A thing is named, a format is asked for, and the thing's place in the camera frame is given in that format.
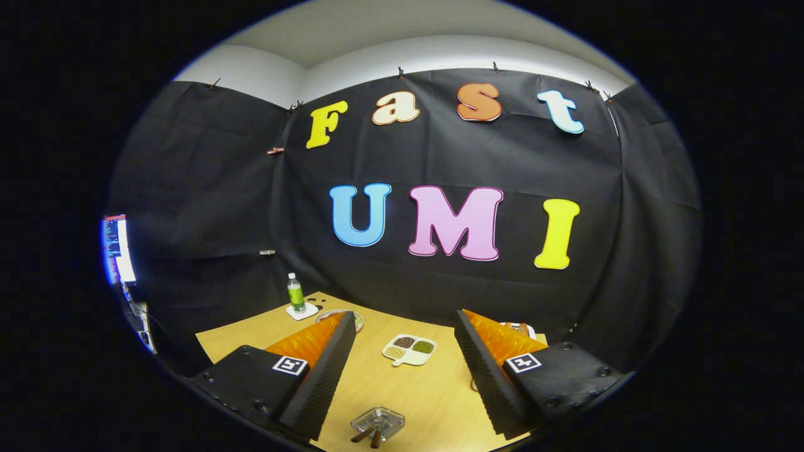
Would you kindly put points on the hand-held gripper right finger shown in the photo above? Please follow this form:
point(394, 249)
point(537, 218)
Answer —
point(490, 389)

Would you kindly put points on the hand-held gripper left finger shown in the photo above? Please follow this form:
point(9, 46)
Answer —
point(323, 389)

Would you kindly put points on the metal fork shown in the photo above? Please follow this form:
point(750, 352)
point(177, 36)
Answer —
point(363, 434)

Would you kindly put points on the metal spoon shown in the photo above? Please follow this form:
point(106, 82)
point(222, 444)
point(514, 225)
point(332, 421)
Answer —
point(375, 439)

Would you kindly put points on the clear plastic container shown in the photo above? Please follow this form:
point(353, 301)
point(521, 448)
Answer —
point(386, 417)

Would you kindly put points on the white toaster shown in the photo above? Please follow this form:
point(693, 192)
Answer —
point(524, 328)

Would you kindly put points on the plate with meat and vegetables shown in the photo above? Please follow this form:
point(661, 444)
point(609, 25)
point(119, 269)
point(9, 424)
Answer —
point(359, 323)

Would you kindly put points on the white divided dish with beans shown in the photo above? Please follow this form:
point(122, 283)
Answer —
point(421, 356)

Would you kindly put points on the white square coaster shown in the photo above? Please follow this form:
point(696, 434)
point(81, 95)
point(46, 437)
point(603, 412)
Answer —
point(311, 311)

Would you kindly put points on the green label plastic bottle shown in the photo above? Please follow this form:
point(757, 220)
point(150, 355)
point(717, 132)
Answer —
point(296, 298)

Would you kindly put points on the open laptop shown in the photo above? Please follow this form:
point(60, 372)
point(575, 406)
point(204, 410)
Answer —
point(146, 333)

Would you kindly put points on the black backdrop cloth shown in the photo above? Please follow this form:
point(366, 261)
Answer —
point(440, 157)

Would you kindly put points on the computer monitor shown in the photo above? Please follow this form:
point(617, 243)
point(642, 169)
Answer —
point(122, 248)

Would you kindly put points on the row of black clips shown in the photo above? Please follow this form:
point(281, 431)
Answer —
point(400, 73)

